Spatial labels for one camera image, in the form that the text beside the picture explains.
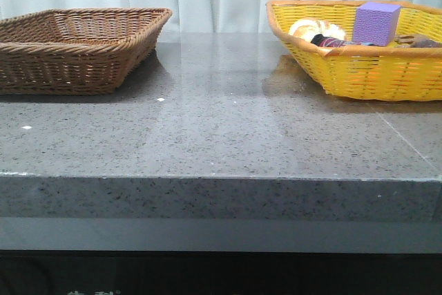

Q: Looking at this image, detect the purple labelled dark jar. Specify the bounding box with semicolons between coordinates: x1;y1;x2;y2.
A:
311;34;373;48

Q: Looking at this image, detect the white bread roll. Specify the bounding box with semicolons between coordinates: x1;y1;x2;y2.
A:
289;18;347;41

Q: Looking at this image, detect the brown wicker basket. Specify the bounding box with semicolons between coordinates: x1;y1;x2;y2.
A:
1;8;173;95

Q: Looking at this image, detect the yellow woven plastic basket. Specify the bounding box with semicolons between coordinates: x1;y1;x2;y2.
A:
267;0;441;102

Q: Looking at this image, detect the purple foam block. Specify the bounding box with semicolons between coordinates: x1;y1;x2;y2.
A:
352;2;401;46

